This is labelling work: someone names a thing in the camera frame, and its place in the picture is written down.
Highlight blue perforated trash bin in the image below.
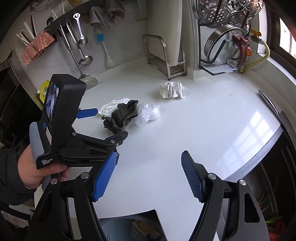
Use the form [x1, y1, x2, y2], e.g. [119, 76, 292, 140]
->
[99, 214, 167, 240]

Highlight white cutting board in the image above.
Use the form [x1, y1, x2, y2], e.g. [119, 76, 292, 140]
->
[146, 0, 183, 66]

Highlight steel spoon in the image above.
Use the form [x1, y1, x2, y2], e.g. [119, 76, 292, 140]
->
[73, 13, 88, 47]

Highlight white tissue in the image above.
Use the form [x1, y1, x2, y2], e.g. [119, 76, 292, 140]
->
[98, 98, 130, 117]

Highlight steel steamer tray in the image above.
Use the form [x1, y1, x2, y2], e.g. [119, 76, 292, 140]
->
[194, 0, 264, 28]

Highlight person's left hand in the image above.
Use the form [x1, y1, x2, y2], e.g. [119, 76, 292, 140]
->
[17, 145, 71, 189]

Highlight yellow seasoning pouch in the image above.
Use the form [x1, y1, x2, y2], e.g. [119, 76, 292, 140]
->
[37, 80, 50, 104]

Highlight chopsticks in holder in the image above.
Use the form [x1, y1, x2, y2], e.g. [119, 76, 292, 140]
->
[16, 7, 61, 44]

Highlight black kitchen sink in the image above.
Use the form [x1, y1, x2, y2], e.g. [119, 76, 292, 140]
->
[227, 127, 295, 240]

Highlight steel ladle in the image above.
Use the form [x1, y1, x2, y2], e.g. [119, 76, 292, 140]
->
[66, 18, 93, 66]

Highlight white paper ball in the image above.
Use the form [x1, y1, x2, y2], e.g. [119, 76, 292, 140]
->
[159, 81, 188, 99]

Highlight clear plastic bag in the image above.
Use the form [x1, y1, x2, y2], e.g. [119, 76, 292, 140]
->
[133, 103, 161, 127]

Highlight green scallions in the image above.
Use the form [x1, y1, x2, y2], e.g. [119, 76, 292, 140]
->
[258, 191, 283, 231]

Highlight blue white bottle brush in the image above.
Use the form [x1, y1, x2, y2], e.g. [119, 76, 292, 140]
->
[96, 34, 115, 67]

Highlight yellow gas hose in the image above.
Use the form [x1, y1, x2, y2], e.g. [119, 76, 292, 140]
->
[238, 29, 271, 73]

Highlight pink dish cloth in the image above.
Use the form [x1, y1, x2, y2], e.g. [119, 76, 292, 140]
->
[22, 30, 55, 66]

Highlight black pot lid rack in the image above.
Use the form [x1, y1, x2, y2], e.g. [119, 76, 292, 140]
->
[197, 8, 250, 76]

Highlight brownish hanging cloth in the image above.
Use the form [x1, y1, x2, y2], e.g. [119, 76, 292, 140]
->
[105, 0, 125, 24]

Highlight grey hanging cloth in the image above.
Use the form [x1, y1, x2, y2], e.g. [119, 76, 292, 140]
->
[90, 6, 109, 33]

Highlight steel pot lid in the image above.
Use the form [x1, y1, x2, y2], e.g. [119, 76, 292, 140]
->
[204, 25, 244, 65]

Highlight steel spatula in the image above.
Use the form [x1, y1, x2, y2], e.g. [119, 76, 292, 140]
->
[58, 24, 99, 90]

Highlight dark grey rag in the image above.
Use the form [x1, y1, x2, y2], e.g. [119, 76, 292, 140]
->
[102, 100, 138, 134]

